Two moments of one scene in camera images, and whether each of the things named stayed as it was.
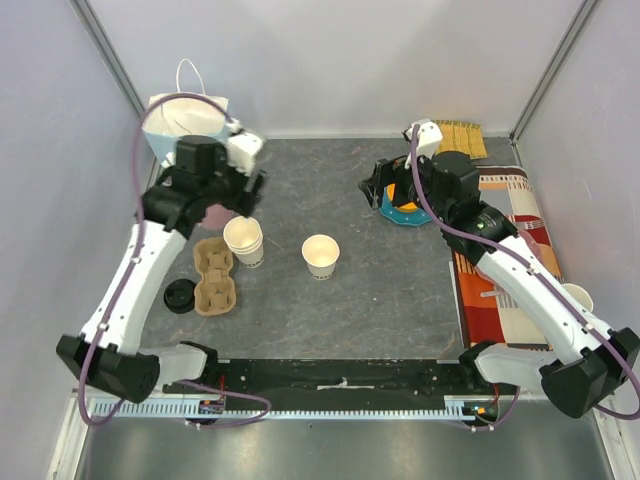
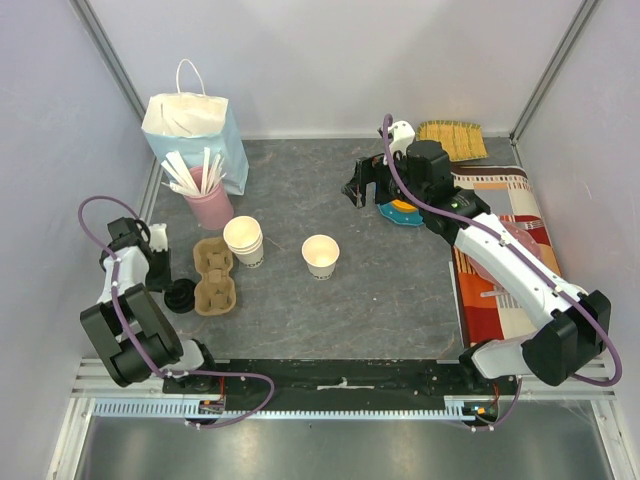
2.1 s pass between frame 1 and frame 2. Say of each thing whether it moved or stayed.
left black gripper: moved
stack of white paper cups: stayed
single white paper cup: stayed
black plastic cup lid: stayed
